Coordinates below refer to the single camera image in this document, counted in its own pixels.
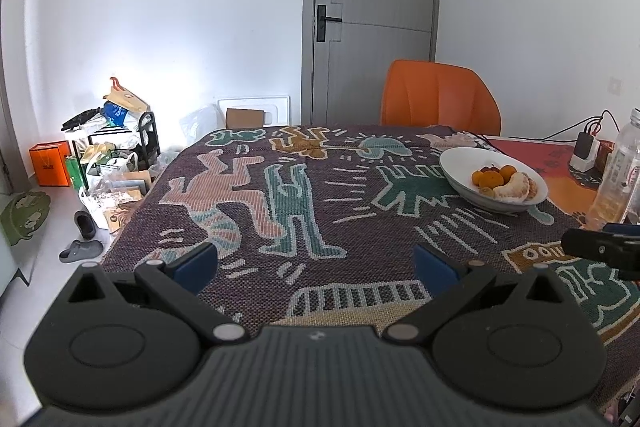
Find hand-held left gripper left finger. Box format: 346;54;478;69
64;242;252;344

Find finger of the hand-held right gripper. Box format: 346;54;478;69
602;222;640;240
561;228;640;281

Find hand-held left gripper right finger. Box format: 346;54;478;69
382;243;572;343

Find white bowl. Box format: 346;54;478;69
439;147;549;214

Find clear plastic bottle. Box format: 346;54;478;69
586;108;640;231

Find brown small box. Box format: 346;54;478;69
597;140;617;170

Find black and white charger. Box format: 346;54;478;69
570;131;601;172

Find red table mat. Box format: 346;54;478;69
487;136;608;229

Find printed woven blanket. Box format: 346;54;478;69
100;124;640;414

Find dark grey slipper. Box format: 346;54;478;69
59;239;104;264
74;210;97;241

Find pile of plastic bags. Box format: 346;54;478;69
79;142;161;235

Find clear plastic bag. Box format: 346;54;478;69
179;104;226;148

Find black storage rack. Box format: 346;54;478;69
62;108;161;172

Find green bag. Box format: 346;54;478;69
65;154;87;190

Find cardboard box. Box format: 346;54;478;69
225;108;266;129

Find orange chair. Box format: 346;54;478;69
380;59;502;136

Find blue plastic bag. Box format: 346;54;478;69
101;102;129;126

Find green floor mat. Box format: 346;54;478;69
0;191;52;245

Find orange box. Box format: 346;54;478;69
28;141;72;188

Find white framed board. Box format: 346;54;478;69
216;95;291;128

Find brown paper bag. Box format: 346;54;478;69
102;77;151;112

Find black cables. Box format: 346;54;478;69
475;109;621;144

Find black door handle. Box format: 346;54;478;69
315;5;343;42

